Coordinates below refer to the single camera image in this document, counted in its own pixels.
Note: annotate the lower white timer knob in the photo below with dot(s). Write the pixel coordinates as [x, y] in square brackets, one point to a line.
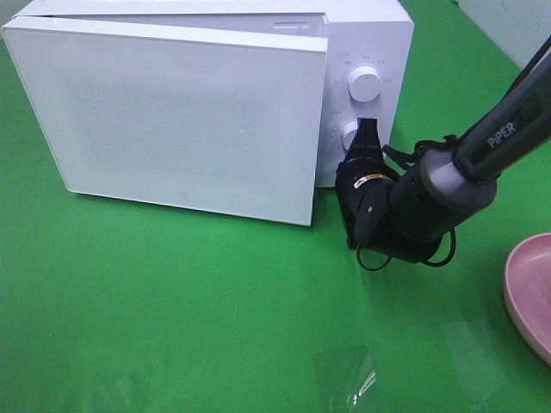
[348, 135]

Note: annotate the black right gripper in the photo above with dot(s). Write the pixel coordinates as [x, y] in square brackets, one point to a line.
[363, 185]

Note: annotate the pink round plate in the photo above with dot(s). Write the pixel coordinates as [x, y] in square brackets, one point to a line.
[526, 290]

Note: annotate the upper white power knob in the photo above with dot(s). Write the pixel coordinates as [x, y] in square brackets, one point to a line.
[364, 83]

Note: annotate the white microwave oven body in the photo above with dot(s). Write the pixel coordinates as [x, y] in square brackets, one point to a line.
[377, 33]

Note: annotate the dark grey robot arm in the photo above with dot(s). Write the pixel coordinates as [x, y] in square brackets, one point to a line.
[408, 205]

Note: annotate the white microwave door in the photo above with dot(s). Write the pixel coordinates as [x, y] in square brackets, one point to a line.
[207, 119]

